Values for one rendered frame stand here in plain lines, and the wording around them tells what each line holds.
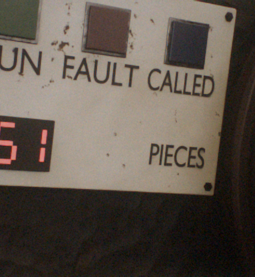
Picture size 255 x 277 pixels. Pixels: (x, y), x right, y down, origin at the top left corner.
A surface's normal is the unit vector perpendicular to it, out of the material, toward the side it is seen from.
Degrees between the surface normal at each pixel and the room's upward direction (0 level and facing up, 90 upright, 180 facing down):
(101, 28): 90
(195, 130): 90
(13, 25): 90
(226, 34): 90
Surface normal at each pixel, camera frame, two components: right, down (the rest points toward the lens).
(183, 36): 0.41, 0.09
